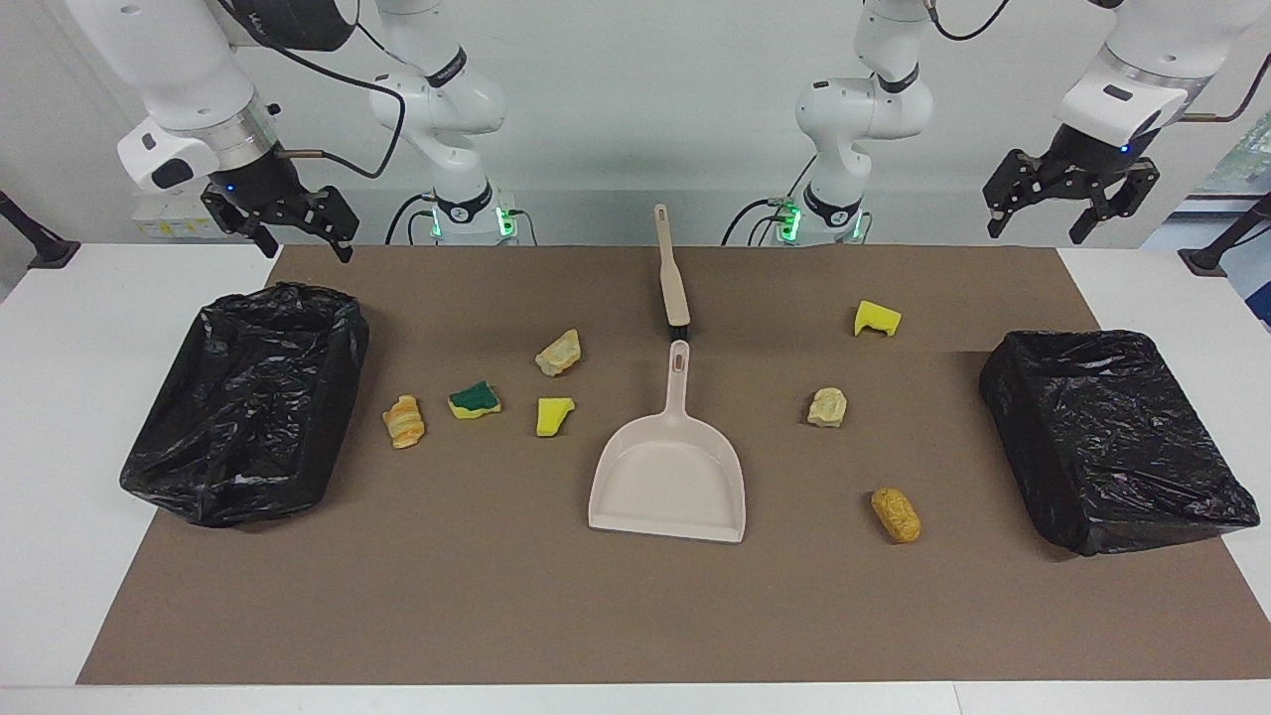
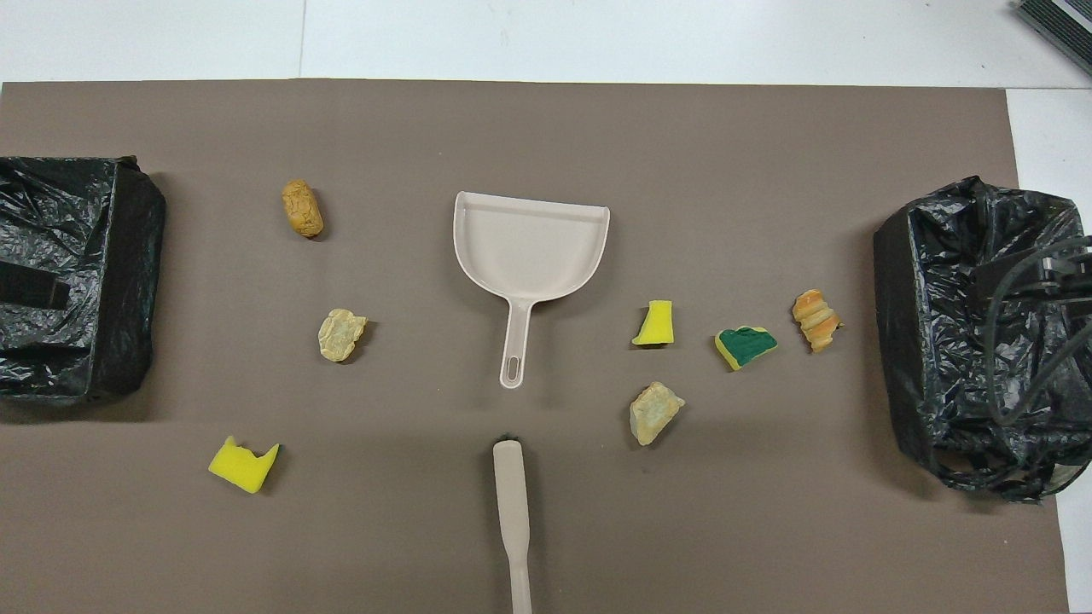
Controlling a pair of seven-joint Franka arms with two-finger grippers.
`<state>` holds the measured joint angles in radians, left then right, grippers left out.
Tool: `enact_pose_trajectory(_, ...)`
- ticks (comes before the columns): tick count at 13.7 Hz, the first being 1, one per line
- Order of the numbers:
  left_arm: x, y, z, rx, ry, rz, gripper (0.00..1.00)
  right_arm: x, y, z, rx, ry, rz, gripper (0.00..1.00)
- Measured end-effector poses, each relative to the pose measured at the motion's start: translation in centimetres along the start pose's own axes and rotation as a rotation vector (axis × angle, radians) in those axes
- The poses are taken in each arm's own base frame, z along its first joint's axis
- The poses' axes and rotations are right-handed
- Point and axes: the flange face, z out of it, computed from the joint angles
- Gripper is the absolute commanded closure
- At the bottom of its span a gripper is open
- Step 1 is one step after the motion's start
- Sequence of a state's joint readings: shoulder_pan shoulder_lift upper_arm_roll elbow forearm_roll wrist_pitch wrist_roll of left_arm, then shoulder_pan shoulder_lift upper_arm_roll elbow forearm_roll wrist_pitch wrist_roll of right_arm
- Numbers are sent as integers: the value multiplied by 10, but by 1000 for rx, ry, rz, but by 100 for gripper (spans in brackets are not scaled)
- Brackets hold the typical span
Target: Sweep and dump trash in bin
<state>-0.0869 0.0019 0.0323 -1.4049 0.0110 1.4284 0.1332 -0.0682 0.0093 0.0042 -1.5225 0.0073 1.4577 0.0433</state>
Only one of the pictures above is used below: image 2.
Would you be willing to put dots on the grey vented device box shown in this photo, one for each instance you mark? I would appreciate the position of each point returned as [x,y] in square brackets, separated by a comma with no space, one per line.
[1062,26]

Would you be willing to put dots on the pale flaky bread piece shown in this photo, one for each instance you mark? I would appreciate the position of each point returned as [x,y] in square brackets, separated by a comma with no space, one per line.
[341,334]
[654,414]

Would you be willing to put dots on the green and yellow sponge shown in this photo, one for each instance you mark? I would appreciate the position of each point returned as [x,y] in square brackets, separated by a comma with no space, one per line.
[746,345]

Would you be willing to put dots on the yellow sponge wedge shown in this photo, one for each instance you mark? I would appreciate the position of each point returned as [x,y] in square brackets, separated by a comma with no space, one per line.
[654,328]

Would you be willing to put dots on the orange striped croissant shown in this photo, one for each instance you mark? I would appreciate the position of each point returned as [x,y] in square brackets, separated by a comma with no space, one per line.
[816,320]

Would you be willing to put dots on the notched yellow sponge piece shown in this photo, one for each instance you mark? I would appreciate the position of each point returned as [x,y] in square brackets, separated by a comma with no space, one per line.
[243,467]

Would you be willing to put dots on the beige plastic dustpan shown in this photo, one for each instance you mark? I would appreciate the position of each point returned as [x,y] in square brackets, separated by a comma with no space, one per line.
[529,247]

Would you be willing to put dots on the beige hand brush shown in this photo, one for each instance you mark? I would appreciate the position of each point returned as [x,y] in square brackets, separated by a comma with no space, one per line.
[512,486]

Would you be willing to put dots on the brown bread roll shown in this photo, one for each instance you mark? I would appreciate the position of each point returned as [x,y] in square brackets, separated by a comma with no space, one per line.
[302,207]

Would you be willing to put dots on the brown paper table mat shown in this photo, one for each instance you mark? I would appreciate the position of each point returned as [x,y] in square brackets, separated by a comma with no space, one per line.
[546,128]

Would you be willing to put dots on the black bag lined bin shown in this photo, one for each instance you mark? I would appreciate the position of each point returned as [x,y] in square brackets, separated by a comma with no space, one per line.
[60,205]
[930,341]

